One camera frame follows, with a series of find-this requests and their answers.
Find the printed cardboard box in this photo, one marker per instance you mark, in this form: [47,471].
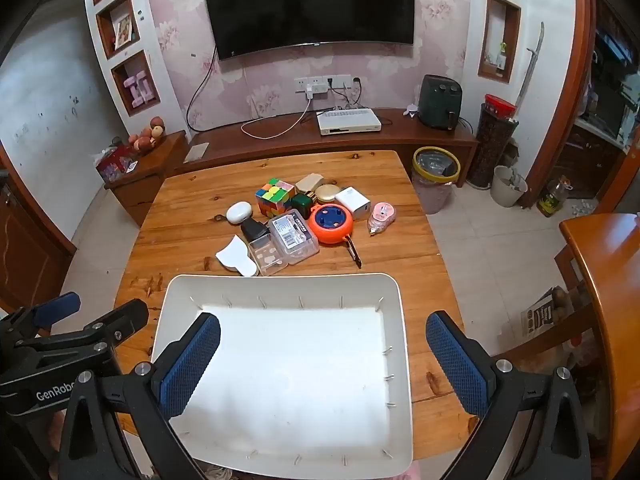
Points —
[542,315]

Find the cooking oil bottle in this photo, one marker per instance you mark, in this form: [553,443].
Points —
[550,202]

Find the white wall socket strip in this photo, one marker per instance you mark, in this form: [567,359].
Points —
[322,81]

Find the yellow-rimmed trash bin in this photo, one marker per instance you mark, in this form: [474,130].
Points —
[434,195]

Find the small clear plastic case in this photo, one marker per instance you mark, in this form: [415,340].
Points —
[268,259]

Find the wooden side cabinet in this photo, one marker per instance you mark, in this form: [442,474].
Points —
[145,180]

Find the clear labelled plastic box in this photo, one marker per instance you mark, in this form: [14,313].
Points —
[292,235]

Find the black flat television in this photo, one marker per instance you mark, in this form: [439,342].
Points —
[310,5]

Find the red gift box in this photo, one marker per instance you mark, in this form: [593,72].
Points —
[112,165]

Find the white cardboard box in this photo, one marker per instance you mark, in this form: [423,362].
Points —
[350,201]

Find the wooden door frame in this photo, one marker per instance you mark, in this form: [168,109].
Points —
[575,85]

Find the white set-top box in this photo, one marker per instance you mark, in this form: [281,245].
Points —
[350,121]

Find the small white ornament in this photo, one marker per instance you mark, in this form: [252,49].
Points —
[412,111]

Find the round gold compact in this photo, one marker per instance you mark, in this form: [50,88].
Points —
[327,193]

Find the beige small box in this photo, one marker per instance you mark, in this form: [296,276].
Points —
[309,182]

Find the black small box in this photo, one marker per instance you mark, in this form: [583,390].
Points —
[255,230]

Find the colourful puzzle cube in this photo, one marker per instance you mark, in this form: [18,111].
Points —
[274,197]

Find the pink shelf ornaments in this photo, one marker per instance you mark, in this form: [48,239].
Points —
[139,90]

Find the tall dark red-lidded container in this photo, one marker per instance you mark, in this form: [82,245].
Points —
[487,150]

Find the brown wooden cabinet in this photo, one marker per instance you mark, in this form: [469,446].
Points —
[25,255]

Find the white earbuds case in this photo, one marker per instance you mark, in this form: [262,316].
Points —
[240,211]

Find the white bucket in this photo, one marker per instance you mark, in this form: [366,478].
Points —
[505,192]

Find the black metal clip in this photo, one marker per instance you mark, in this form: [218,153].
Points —
[353,252]

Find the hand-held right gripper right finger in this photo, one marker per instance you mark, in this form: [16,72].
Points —
[457,365]

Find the green small box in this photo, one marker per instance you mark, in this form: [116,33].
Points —
[301,205]

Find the dark green air fryer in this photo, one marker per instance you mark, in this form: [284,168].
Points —
[439,102]

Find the white plastic tray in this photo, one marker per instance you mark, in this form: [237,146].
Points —
[300,360]

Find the white paper sheet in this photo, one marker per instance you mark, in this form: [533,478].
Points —
[196,152]

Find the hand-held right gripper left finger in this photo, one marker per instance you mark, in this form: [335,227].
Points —
[192,365]

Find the white wall shelf unit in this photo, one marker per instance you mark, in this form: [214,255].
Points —
[477,20]
[95,0]

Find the photo frame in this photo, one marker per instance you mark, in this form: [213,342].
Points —
[123,30]

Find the wall-hung sword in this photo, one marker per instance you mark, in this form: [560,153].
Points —
[531,67]

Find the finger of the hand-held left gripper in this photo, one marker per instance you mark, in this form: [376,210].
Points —
[55,306]
[125,317]

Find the pink correction tape packet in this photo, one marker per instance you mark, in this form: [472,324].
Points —
[382,214]

